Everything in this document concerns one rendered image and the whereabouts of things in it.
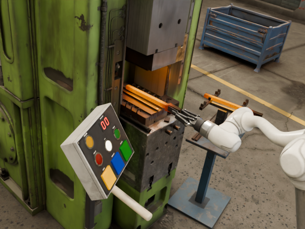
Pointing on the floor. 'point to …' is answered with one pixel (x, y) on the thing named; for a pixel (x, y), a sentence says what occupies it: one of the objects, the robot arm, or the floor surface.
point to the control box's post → (89, 212)
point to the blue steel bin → (245, 34)
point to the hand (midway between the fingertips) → (174, 109)
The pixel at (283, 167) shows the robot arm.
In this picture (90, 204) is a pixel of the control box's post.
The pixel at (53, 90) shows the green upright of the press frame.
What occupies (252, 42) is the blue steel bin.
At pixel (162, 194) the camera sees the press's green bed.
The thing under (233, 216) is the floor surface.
